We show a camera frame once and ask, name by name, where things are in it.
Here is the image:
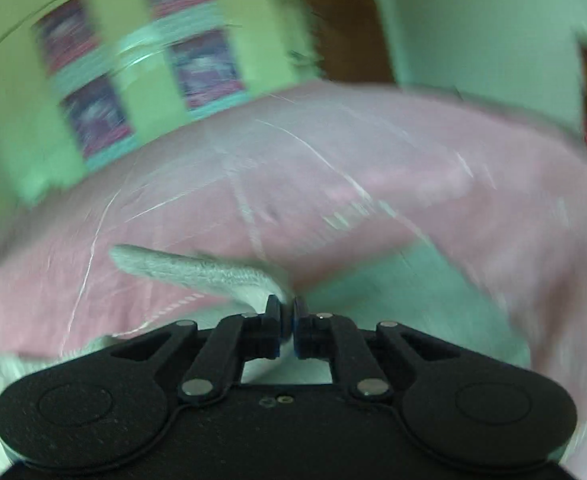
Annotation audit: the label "pink checked bed sheet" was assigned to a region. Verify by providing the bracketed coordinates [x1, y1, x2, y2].
[0, 79, 587, 480]

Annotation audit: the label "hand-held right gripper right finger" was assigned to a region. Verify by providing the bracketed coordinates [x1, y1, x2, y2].
[293, 297, 461, 405]

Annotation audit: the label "cream wardrobe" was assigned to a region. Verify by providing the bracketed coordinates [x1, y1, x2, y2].
[0, 0, 327, 207]

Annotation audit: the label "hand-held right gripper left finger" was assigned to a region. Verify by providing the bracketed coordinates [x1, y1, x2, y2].
[111, 296, 281, 405]

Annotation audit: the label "cream corner shelf unit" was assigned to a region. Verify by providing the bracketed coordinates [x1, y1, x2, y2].
[266, 0, 327, 68]

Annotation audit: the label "brown wooden door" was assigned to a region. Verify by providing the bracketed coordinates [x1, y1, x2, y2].
[297, 0, 395, 87]

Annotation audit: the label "grey pants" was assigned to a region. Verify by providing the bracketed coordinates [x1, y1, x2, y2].
[110, 243, 297, 322]

